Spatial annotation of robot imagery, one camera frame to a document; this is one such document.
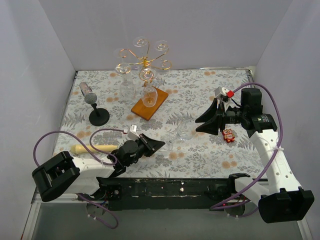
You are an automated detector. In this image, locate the ribbed clear wine glass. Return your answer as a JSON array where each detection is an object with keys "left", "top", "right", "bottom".
[{"left": 119, "top": 72, "right": 136, "bottom": 101}]

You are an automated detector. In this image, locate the round clear wine glass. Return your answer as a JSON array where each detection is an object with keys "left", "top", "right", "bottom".
[{"left": 114, "top": 48, "right": 132, "bottom": 74}]

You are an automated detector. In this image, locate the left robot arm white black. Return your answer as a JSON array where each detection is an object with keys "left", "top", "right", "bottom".
[{"left": 31, "top": 133, "right": 165, "bottom": 202}]

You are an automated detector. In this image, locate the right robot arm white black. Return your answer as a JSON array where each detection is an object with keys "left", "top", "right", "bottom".
[{"left": 196, "top": 87, "right": 315, "bottom": 224}]

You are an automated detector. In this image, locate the red owl toy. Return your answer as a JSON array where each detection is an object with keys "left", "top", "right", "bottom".
[{"left": 222, "top": 128, "right": 235, "bottom": 143}]

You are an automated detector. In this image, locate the microphone on black stand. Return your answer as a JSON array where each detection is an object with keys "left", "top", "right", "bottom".
[{"left": 79, "top": 82, "right": 110, "bottom": 127}]

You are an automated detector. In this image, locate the floral patterned table mat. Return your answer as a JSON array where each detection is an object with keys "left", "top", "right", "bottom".
[{"left": 54, "top": 69, "right": 264, "bottom": 178}]

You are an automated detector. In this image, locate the wooden pestle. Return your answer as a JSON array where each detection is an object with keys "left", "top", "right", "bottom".
[{"left": 70, "top": 144, "right": 118, "bottom": 154}]

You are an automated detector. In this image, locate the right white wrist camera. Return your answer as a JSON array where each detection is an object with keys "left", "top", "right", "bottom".
[{"left": 214, "top": 86, "right": 235, "bottom": 104}]

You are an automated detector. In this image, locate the gold wire wine glass rack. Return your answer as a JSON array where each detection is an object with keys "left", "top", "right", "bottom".
[{"left": 115, "top": 37, "right": 172, "bottom": 121}]

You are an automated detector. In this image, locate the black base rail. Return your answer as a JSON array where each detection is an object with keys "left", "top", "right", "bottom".
[{"left": 84, "top": 177, "right": 232, "bottom": 211}]

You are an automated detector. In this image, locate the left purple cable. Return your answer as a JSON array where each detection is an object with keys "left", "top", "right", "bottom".
[{"left": 33, "top": 127, "right": 131, "bottom": 230}]

